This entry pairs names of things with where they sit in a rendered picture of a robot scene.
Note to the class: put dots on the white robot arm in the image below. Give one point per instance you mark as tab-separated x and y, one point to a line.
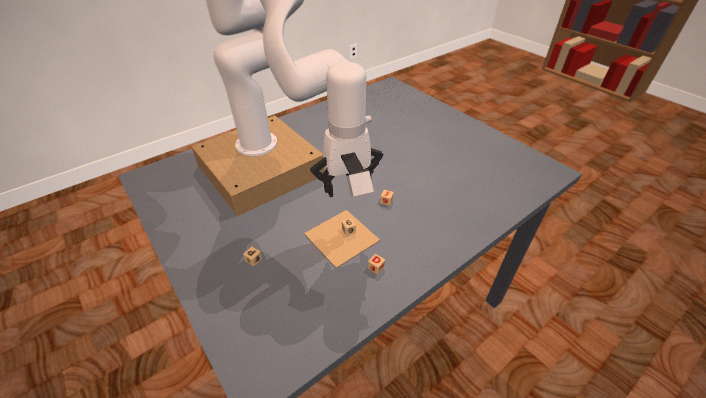
237	59

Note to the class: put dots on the orange flat mat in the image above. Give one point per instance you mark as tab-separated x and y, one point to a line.
337	247

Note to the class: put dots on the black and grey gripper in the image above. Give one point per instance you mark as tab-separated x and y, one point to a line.
334	147

